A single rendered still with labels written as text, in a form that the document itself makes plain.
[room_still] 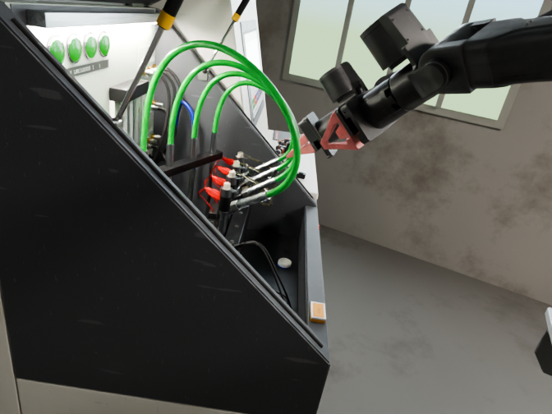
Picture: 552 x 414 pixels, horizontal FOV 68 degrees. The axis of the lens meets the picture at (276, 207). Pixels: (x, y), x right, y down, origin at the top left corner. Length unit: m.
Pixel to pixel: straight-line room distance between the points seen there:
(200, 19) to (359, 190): 2.16
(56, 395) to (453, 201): 2.65
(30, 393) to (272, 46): 2.74
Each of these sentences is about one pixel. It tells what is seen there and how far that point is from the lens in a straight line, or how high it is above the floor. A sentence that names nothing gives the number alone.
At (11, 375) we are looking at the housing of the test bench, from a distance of 0.99.
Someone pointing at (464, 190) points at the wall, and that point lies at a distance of 3.06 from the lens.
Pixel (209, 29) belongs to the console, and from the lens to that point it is 1.27.
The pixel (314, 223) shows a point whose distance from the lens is 1.22.
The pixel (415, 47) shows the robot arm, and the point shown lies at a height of 1.48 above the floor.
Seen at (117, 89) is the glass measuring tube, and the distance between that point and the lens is 0.99.
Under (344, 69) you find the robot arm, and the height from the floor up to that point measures 1.41.
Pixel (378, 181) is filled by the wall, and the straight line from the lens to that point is 3.11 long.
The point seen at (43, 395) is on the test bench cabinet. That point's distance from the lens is 0.99.
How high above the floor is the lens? 1.49
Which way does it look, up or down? 25 degrees down
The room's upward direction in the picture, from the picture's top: 10 degrees clockwise
